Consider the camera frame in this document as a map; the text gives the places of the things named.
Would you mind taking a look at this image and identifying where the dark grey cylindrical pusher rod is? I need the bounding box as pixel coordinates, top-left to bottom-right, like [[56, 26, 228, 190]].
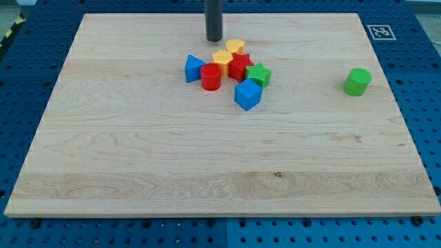
[[205, 0, 223, 42]]

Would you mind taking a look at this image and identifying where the yellow hexagon block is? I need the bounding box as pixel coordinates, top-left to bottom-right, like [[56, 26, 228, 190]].
[[212, 50, 233, 77]]

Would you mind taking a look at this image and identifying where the red star block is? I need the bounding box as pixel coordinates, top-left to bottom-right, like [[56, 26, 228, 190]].
[[227, 54, 254, 83]]

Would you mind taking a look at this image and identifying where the green star block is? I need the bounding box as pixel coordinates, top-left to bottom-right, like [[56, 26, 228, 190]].
[[245, 63, 271, 88]]

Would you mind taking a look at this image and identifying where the yellow heart block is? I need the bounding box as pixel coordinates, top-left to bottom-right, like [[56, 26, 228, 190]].
[[225, 39, 245, 54]]

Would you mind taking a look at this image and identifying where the blue triangle block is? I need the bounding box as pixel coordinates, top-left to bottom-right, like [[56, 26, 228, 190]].
[[185, 54, 205, 83]]

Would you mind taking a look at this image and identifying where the red cylinder block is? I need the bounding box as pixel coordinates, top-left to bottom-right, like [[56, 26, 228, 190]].
[[200, 63, 222, 91]]

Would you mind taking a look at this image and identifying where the blue cube block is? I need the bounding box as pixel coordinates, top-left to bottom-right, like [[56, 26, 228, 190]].
[[234, 79, 263, 111]]

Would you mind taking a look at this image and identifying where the light wooden board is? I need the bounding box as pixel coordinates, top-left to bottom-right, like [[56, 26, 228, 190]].
[[5, 13, 440, 218]]

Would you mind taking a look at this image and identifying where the green cylinder block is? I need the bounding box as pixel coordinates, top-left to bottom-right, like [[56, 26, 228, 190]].
[[343, 68, 372, 96]]

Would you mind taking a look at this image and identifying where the white fiducial marker tag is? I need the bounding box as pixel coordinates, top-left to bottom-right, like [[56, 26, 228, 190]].
[[367, 24, 396, 41]]

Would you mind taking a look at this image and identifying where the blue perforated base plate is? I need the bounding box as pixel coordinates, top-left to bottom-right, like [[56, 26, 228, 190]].
[[1, 1, 440, 247]]

